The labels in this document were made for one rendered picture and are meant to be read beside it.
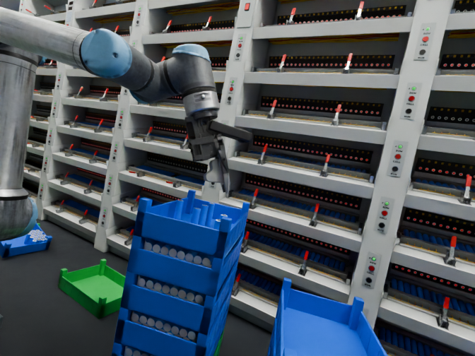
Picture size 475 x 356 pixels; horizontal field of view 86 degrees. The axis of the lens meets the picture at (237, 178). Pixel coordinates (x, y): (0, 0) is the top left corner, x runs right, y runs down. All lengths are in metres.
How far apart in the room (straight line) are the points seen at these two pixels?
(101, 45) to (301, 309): 0.77
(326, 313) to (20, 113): 1.12
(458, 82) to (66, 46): 1.10
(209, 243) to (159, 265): 0.12
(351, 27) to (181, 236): 0.98
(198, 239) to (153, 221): 0.10
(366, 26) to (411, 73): 0.24
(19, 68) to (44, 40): 0.37
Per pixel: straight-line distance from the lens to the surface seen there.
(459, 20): 1.19
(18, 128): 1.13
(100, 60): 0.63
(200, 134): 0.67
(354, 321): 0.79
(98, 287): 1.40
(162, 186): 1.39
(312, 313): 0.78
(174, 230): 0.55
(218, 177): 0.65
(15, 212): 1.14
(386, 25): 1.18
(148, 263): 0.60
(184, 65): 0.69
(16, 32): 0.87
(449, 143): 1.06
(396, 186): 1.02
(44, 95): 2.48
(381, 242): 1.04
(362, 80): 1.10
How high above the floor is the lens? 0.67
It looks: 3 degrees down
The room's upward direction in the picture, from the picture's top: 11 degrees clockwise
